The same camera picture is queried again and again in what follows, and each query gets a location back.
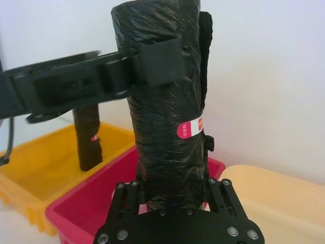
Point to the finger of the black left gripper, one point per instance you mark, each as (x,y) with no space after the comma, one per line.
(162,63)

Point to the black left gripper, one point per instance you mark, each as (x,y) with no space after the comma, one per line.
(56,86)

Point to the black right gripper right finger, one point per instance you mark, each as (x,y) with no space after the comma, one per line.
(221,195)

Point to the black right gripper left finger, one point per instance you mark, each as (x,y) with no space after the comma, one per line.
(127,200)

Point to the large black garbage bag roll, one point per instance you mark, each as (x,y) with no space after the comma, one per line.
(157,157)

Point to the red plastic bin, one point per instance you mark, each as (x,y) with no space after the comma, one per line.
(83,203)

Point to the cream plastic bin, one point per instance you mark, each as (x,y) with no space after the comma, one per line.
(279,198)

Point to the small black garbage bag roll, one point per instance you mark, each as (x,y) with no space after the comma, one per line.
(87,142)

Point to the yellow plastic bin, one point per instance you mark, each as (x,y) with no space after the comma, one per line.
(50,162)

